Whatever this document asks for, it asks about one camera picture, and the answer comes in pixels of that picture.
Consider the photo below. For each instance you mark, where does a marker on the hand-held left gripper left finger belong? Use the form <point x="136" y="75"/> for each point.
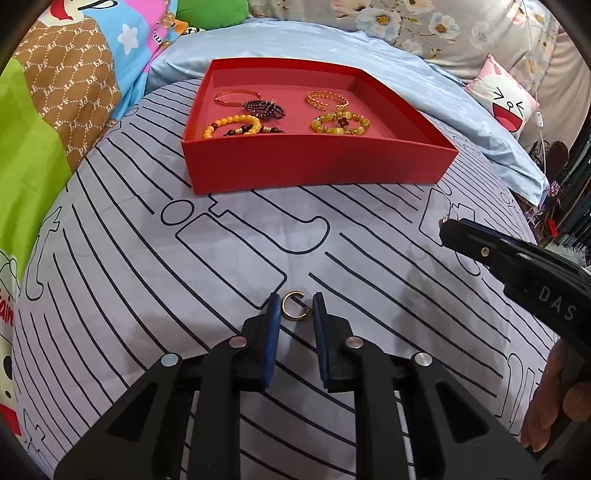
<point x="272" y="341"/>

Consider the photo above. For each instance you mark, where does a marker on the orange striped plush toy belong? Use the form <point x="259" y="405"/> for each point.
<point x="187" y="30"/>

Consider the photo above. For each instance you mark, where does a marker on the person's right hand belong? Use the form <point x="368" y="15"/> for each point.
<point x="545" y="397"/>

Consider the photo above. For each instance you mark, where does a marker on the thin rose gold bangle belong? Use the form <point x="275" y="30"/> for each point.
<point x="229" y="103"/>

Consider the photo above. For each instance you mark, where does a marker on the green plush pillow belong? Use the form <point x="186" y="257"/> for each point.
<point x="212" y="11"/>

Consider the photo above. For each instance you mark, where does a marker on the cartoon monkey blanket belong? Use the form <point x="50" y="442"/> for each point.
<point x="55" y="92"/>

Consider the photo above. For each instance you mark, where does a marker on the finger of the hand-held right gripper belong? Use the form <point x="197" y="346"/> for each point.
<point x="471" y="242"/>

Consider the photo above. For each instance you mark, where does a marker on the dark metal chair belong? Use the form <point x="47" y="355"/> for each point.
<point x="558" y="154"/>

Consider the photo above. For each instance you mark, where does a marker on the pink rabbit cushion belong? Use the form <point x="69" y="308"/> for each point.
<point x="503" y="101"/>

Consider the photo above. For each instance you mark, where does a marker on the grey floral bed sheet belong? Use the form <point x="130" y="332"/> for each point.
<point x="415" y="18"/>

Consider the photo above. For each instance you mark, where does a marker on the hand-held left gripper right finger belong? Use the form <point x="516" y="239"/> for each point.
<point x="323" y="341"/>

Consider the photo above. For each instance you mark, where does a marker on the red cardboard box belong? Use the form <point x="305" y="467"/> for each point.
<point x="300" y="157"/>

